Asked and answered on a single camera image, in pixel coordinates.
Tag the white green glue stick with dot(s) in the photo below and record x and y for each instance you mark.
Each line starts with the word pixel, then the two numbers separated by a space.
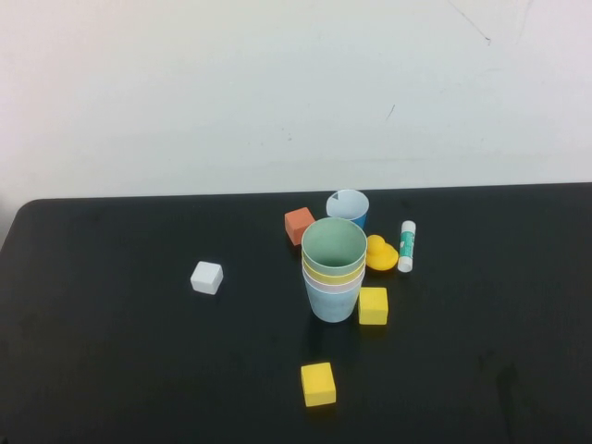
pixel 408 245

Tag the yellow rubber duck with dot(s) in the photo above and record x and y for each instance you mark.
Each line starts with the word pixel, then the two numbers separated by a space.
pixel 384 256

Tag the green plastic cup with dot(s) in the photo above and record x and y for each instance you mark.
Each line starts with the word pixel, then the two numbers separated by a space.
pixel 333 242

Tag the pink plastic cup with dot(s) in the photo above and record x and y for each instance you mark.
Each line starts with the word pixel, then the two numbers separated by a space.
pixel 333 288

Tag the yellow foam cube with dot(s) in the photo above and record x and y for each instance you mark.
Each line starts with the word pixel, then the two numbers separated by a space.
pixel 319 386
pixel 373 306

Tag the white foam cube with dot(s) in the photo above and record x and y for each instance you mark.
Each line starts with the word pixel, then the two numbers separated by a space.
pixel 206 276

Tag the orange arch block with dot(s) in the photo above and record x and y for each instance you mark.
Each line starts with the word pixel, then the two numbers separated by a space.
pixel 298 224

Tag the yellow plastic cup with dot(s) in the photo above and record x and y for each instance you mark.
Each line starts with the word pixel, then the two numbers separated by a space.
pixel 333 277

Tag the light blue plastic cup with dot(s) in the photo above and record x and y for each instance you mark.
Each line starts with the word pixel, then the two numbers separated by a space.
pixel 333 307

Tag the blue paper cup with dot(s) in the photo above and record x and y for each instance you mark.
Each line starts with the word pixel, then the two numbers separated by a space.
pixel 349 203

